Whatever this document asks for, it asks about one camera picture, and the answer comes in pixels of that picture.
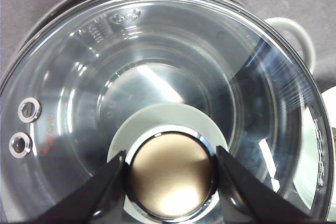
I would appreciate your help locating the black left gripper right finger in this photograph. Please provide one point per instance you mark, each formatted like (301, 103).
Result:
(257, 199)

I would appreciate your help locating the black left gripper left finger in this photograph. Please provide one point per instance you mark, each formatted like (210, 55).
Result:
(98, 201)

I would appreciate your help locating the green plate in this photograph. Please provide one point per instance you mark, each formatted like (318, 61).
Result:
(314, 163)

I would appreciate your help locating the glass steamer lid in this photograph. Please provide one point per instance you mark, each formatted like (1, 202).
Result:
(166, 82)

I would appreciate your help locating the green electric steamer pot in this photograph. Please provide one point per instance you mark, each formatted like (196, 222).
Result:
(167, 83)

